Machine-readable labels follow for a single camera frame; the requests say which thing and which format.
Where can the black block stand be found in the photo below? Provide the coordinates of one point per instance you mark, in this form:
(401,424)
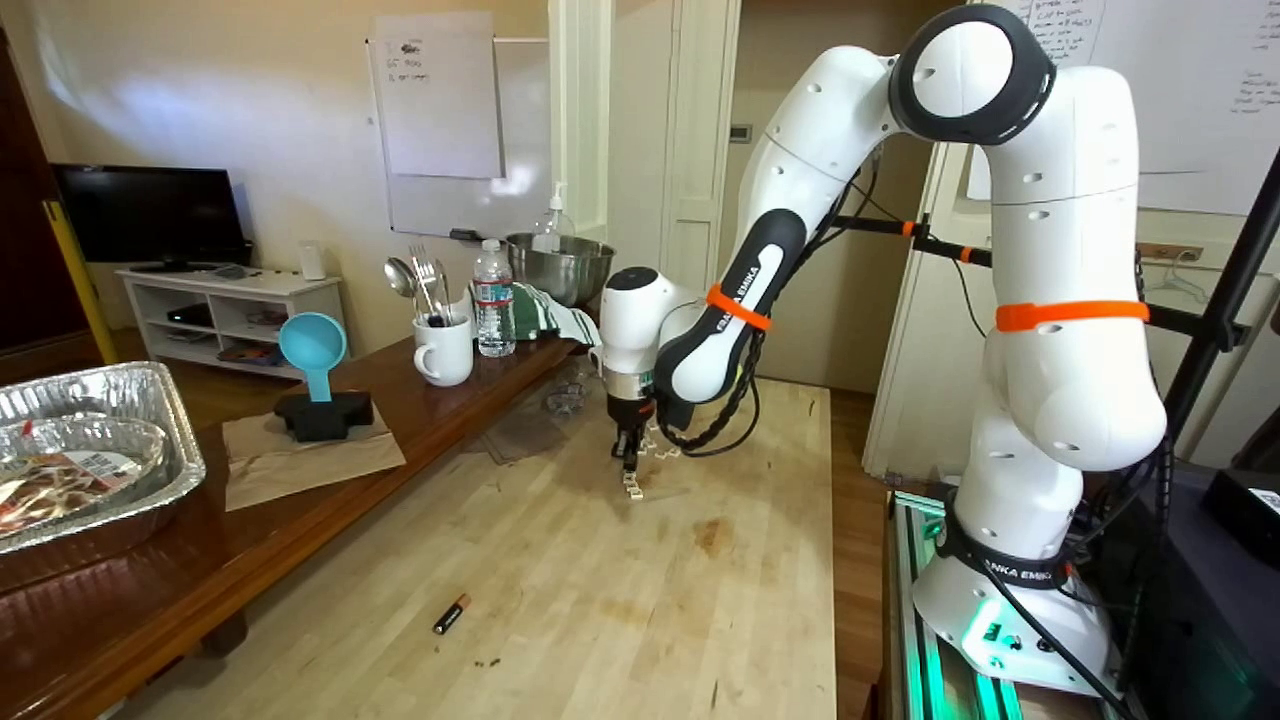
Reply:
(327,419)

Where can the metal spoon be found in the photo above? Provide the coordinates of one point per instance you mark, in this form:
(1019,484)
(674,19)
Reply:
(401,276)

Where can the black marker pen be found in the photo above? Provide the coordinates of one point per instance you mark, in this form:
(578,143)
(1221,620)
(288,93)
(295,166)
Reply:
(448,612)

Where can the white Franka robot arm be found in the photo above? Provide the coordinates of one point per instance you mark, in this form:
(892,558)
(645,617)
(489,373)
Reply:
(1067,202)

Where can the aluminium robot stand frame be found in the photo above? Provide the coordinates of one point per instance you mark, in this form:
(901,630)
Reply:
(923,643)

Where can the black articulated mount rod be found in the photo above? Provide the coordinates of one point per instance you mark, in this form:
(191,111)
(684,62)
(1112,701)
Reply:
(932,243)

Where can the stainless steel bowl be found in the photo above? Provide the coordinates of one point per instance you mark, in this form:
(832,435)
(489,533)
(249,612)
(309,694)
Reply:
(566,270)

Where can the shiny crumpled wrapper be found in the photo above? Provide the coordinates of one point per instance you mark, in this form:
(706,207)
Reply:
(62,484)

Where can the black flat television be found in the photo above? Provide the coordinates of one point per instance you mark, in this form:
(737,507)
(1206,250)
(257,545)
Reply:
(150,214)

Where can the white refrigerator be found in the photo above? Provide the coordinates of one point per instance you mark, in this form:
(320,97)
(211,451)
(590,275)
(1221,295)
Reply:
(923,373)

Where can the aluminium foil tray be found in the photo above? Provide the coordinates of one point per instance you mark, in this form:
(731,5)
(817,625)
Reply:
(135,401)

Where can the white mug with utensils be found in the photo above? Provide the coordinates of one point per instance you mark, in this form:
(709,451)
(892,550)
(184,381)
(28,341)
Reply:
(445,352)

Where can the white paper sheet with writing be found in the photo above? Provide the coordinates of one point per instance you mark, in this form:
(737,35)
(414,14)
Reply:
(1221,104)

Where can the dark wooden table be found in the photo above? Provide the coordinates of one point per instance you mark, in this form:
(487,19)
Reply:
(135,612)

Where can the white television stand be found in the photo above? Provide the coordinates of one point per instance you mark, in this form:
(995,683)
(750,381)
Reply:
(224,323)

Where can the brown paper sheet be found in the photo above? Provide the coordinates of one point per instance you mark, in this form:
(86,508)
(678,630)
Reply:
(305,465)

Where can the black equipment box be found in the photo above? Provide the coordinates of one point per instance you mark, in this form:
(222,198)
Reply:
(1202,603)

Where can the yellow spirit level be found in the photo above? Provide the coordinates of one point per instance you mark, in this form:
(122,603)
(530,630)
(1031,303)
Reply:
(83,285)

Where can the black slanted pole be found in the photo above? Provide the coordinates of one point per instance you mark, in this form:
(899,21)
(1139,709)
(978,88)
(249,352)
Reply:
(1221,303)

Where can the white door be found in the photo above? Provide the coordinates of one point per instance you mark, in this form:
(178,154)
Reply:
(640,134)

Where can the white paper poster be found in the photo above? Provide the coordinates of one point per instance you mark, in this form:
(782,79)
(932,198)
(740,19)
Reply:
(432,93)

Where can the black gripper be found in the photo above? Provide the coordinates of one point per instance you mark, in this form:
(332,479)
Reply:
(633,419)

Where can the clear water bottle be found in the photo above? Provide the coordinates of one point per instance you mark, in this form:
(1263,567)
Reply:
(494,304)

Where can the white wall board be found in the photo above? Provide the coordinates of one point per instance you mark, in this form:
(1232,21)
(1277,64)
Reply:
(525,145)

